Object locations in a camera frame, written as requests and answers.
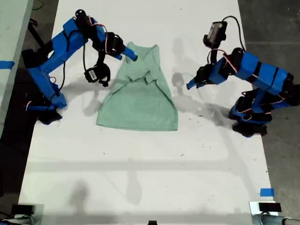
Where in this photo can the pale green t-shirt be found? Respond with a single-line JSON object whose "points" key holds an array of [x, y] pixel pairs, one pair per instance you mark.
{"points": [[138, 105]]}

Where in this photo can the black and grey camera box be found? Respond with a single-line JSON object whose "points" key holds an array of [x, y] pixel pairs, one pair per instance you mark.
{"points": [[216, 31]]}

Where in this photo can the white plate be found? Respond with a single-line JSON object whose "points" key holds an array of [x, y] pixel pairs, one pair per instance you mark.
{"points": [[254, 207]]}

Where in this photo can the black camera box white label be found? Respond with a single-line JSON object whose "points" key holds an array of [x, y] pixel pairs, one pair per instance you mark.
{"points": [[91, 75]]}

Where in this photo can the black camera mount stalk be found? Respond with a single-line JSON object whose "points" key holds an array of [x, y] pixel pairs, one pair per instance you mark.
{"points": [[104, 73], [212, 47]]}

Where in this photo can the blue and black robot arm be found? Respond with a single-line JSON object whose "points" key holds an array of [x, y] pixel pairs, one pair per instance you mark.
{"points": [[61, 47], [267, 75]]}

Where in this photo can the small black box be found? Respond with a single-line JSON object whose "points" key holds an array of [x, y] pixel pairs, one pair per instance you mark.
{"points": [[269, 207], [22, 209]]}

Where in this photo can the black stand leg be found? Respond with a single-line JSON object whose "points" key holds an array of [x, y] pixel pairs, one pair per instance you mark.
{"points": [[36, 35]]}

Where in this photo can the pale side table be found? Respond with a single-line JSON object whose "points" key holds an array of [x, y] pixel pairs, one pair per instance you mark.
{"points": [[11, 28]]}

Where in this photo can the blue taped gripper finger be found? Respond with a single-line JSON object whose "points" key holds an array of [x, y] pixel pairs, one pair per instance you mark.
{"points": [[130, 54], [201, 84], [116, 56], [192, 84]]}

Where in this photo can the blue tape strip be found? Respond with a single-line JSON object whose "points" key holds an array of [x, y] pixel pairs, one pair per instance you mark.
{"points": [[267, 192], [5, 64]]}

